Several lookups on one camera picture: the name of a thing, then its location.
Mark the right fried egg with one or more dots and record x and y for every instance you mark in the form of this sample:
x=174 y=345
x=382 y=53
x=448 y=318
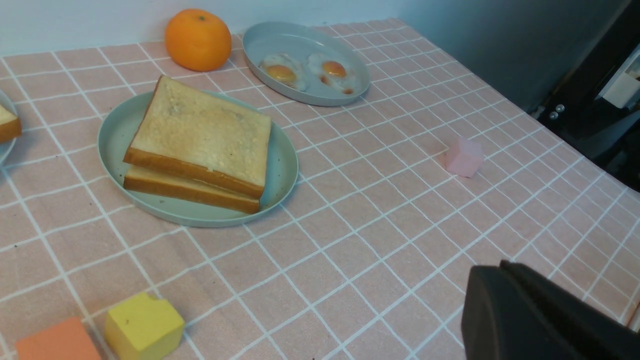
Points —
x=332 y=73

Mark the pink foam cube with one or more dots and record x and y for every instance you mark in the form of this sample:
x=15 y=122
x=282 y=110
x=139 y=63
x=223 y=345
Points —
x=464 y=157

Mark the dark background furniture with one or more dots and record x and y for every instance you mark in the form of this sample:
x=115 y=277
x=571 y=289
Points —
x=596 y=111

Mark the left fried egg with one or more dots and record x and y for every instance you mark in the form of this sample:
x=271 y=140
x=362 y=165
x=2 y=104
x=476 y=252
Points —
x=285 y=69

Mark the grey egg plate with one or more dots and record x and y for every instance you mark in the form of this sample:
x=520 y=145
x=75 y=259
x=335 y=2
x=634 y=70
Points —
x=299 y=42

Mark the pink checkered tablecloth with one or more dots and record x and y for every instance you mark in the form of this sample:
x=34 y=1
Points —
x=367 y=258

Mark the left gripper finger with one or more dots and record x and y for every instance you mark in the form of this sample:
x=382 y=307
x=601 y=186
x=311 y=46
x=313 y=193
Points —
x=512 y=312

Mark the toast slice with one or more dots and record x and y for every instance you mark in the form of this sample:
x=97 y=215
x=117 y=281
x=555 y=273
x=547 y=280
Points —
x=170 y=186
x=10 y=125
x=197 y=136

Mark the fried egg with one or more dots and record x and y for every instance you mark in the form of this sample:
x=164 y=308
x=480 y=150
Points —
x=332 y=73
x=285 y=69

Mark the yellow foam cube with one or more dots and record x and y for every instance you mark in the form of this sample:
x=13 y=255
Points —
x=143 y=328

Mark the orange foam cube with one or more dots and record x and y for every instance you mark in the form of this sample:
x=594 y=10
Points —
x=67 y=340

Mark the orange mandarin fruit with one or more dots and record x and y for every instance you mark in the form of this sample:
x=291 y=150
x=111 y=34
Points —
x=198 y=40

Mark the teal center plate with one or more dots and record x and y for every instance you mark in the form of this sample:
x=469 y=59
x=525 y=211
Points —
x=115 y=135

